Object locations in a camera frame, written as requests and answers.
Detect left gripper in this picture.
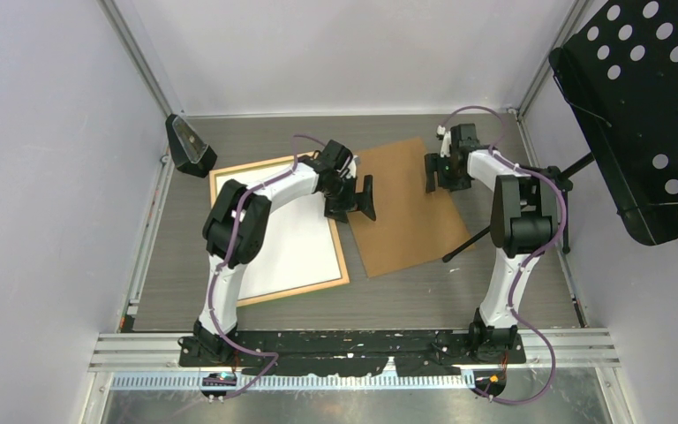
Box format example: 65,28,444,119
322,176,376,225

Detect brown backing board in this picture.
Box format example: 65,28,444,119
349,138,470,277

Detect photo with white borders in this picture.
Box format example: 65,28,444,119
210,158,350,307

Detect wooden picture frame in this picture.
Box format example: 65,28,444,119
207,158,350,310

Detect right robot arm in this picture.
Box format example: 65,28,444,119
425,125,565,363

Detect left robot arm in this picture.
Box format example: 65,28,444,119
178,140,377,366

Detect black wedge object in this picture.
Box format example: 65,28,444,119
165,114,217,178

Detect black music stand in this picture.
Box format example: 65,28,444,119
441,0,678,264

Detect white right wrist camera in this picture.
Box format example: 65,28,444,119
436,125,451,157

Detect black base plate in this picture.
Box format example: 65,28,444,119
177,329,526,377

